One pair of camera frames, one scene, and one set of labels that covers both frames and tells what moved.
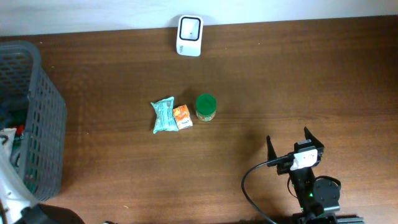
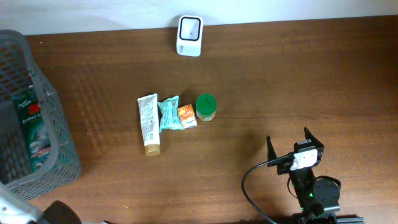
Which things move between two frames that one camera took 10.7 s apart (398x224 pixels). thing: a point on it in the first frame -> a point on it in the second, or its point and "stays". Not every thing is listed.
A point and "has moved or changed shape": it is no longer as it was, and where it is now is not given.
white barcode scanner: [189, 35] stays
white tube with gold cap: [10, 132] -> [148, 113]
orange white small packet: [182, 117] has moved or changed shape
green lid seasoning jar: [206, 106] stays
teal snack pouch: [165, 120] has moved or changed shape
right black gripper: [319, 145] stays
